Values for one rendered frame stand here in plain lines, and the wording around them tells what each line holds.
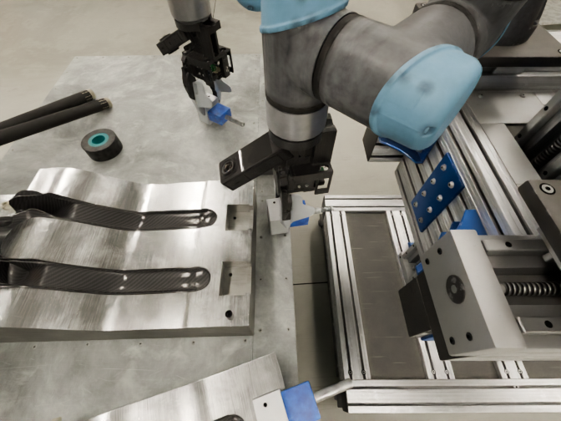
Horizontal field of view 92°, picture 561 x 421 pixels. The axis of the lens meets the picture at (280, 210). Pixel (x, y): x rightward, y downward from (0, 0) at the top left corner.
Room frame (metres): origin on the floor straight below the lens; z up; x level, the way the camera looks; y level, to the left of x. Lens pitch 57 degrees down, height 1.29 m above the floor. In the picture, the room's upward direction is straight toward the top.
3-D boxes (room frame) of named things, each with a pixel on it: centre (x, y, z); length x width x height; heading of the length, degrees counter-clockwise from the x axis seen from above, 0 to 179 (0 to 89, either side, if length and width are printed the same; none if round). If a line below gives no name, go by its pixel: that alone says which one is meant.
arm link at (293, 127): (0.28, -0.02, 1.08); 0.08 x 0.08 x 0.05
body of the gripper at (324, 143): (0.28, -0.03, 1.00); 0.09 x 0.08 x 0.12; 100
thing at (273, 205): (0.28, -0.04, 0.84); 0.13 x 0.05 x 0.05; 100
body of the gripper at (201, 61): (0.59, 0.16, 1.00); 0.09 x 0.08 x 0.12; 58
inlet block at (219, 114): (0.58, 0.15, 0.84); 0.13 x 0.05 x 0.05; 58
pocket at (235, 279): (0.14, 0.07, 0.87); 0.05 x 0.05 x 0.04; 2
